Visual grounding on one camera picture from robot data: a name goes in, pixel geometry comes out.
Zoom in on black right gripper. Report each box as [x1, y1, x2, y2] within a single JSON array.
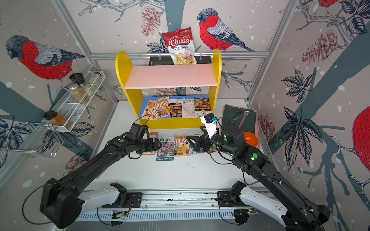
[[186, 125, 238, 159]]

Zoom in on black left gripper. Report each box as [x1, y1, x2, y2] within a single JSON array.
[[135, 137, 164, 154]]

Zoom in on blue flower seed bag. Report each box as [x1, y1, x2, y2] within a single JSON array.
[[189, 132, 204, 155]]

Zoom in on purple flower seed bag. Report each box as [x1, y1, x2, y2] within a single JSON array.
[[156, 136, 175, 161]]

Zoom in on striped shop seed bag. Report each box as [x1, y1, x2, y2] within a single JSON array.
[[174, 133, 190, 157]]

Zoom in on pink shop seed bag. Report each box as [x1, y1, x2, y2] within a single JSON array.
[[142, 100, 159, 121], [155, 97, 171, 118]]

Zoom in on white orange seed bag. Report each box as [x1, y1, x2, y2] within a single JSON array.
[[142, 132, 159, 156]]

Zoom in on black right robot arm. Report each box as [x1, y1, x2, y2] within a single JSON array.
[[186, 122, 331, 231]]

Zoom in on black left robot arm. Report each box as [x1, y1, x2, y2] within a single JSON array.
[[40, 124, 162, 229]]

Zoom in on white text seed bag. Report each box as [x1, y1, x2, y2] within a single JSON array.
[[181, 99, 199, 118]]

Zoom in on lower orange marigold bag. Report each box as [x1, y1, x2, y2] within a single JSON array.
[[194, 97, 211, 116]]

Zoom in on dark marigold seed bag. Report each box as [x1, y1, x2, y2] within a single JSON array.
[[170, 98, 185, 118]]

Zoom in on yellow shelf unit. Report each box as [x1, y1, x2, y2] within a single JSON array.
[[115, 49, 222, 130]]

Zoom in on red Chuba chips bag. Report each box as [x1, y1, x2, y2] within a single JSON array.
[[162, 28, 197, 65]]

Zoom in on dark metal spoon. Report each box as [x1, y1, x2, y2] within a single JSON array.
[[229, 110, 244, 122]]

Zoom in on orange bowl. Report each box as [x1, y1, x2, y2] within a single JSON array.
[[244, 132, 259, 147]]

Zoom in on dark green cloth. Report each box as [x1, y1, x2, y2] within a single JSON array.
[[221, 104, 257, 135]]

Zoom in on pink tray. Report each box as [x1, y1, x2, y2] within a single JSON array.
[[219, 105, 261, 151]]

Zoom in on pale spice jar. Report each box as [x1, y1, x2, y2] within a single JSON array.
[[88, 72, 101, 88]]

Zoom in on silver lid spice jar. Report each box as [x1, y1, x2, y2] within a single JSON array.
[[67, 83, 89, 105]]

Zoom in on black lid spice jar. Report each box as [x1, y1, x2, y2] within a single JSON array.
[[69, 73, 86, 86]]

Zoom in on orange spice jar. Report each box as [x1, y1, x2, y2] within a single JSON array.
[[43, 110, 71, 129]]

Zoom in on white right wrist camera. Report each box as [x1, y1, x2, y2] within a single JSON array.
[[200, 113, 217, 139]]

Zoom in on pink handled spoon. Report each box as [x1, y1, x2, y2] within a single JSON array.
[[239, 111, 250, 128]]

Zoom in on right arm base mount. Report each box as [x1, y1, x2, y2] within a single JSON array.
[[217, 181, 247, 207]]

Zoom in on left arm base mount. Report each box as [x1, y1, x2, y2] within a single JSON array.
[[102, 182, 143, 208]]

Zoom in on black wall holder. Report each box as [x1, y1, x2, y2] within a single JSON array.
[[149, 56, 212, 65]]

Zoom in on white wire spice rack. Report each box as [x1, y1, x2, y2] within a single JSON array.
[[53, 70, 106, 132]]

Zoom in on metal wire hook rack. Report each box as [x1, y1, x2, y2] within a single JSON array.
[[1, 121, 64, 158]]

